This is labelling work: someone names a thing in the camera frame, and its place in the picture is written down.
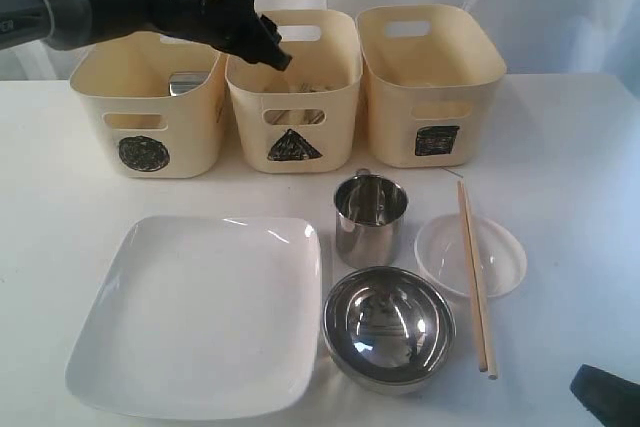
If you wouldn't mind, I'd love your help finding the white square plate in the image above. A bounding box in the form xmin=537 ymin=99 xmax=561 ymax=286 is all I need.
xmin=65 ymin=216 xmax=322 ymax=421

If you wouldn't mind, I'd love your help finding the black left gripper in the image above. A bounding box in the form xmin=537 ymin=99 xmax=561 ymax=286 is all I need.
xmin=164 ymin=0 xmax=292 ymax=71

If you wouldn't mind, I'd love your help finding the steel cup front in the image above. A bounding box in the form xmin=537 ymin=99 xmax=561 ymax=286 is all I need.
xmin=168 ymin=71 xmax=209 ymax=96

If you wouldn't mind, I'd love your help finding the cream bin with triangle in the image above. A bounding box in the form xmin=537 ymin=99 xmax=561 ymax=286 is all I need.
xmin=225 ymin=10 xmax=363 ymax=174

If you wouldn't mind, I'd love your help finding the cream bin with circle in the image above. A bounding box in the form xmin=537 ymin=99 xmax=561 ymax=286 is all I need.
xmin=69 ymin=32 xmax=227 ymax=179

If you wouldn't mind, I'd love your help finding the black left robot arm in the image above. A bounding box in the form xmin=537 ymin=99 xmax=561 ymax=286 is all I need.
xmin=1 ymin=0 xmax=292 ymax=71

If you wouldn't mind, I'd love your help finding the white round bowl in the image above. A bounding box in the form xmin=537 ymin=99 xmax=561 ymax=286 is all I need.
xmin=414 ymin=214 xmax=527 ymax=298

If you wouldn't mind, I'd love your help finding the cream bin with square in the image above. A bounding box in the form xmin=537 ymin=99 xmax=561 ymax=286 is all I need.
xmin=356 ymin=4 xmax=507 ymax=168

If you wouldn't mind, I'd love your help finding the steel fork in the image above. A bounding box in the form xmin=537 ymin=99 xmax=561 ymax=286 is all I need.
xmin=297 ymin=82 xmax=331 ymax=93

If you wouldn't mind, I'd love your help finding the steel mug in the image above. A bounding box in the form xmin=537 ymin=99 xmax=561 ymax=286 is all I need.
xmin=333 ymin=169 xmax=409 ymax=269

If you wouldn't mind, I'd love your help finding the steel bowl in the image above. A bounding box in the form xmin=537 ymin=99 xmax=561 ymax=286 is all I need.
xmin=322 ymin=266 xmax=456 ymax=395

